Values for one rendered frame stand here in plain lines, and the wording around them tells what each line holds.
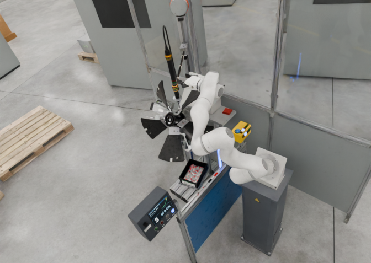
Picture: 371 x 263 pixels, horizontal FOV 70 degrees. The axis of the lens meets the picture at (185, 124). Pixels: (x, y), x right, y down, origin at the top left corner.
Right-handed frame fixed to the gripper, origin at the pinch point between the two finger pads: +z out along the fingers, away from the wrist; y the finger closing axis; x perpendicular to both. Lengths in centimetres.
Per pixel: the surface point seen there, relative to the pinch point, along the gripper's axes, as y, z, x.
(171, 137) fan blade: -10, 15, -57
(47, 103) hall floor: -4, 375, -166
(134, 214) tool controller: -79, -23, -42
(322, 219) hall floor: 57, -101, -163
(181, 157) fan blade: -14, 3, -71
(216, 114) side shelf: 53, 17, -78
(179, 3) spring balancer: 56, 49, 27
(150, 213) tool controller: -73, -30, -43
